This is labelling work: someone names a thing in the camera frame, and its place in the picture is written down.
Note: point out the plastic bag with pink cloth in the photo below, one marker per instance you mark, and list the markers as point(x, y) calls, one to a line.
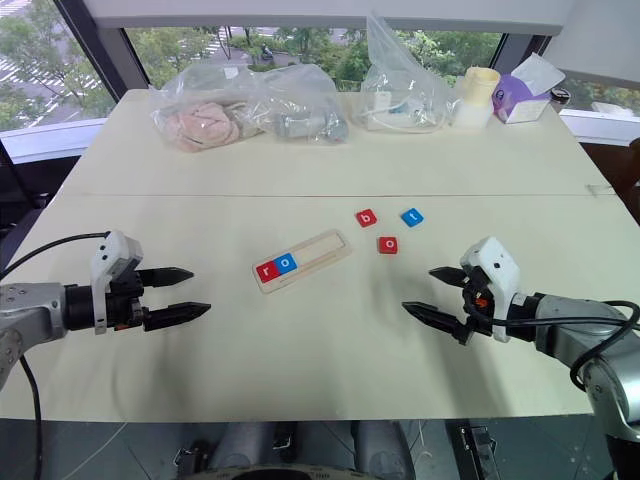
point(200, 125)

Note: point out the red letter tile r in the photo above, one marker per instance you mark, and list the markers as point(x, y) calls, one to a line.
point(266, 271)

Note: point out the blue letter tile t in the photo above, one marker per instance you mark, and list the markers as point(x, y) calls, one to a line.
point(412, 217)

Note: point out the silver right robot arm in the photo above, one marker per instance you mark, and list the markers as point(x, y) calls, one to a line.
point(570, 345)

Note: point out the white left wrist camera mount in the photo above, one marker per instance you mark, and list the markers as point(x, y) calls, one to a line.
point(112, 250)

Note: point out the small dark jar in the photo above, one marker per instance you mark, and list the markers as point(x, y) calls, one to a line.
point(561, 96)

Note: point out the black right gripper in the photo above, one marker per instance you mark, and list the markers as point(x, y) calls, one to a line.
point(474, 292)

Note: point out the blue letter tile o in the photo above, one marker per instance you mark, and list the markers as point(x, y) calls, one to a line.
point(286, 263)

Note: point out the cream plastic cup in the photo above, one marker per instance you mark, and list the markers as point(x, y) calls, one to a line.
point(481, 85)

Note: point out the grey rounded leg shape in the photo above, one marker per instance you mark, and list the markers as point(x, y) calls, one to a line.
point(247, 445)
point(382, 450)

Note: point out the dark window mullion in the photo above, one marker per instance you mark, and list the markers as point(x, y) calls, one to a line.
point(105, 60)
point(507, 52)

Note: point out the red letter tile o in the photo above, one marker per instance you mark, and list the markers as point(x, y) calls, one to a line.
point(388, 245)

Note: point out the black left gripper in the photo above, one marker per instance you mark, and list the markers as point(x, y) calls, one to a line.
point(125, 300)

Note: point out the plastic bag with grey parts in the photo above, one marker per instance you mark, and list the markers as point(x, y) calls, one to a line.
point(305, 122)

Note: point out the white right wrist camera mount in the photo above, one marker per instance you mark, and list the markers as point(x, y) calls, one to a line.
point(495, 260)

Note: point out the black metal bracket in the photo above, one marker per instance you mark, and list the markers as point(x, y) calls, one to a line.
point(192, 455)
point(475, 445)

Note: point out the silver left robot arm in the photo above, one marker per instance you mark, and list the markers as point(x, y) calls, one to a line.
point(30, 310)

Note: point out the red letter tile b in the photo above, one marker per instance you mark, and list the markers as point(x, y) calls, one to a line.
point(367, 218)

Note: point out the black rounded shape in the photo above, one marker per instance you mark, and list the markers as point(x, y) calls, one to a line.
point(285, 472)

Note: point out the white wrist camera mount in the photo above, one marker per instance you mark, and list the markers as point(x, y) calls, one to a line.
point(112, 250)
point(495, 260)

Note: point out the purple tissue box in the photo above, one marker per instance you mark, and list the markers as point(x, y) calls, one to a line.
point(520, 100)

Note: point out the wooden letter tray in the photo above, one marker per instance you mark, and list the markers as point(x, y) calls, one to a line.
point(325, 250)

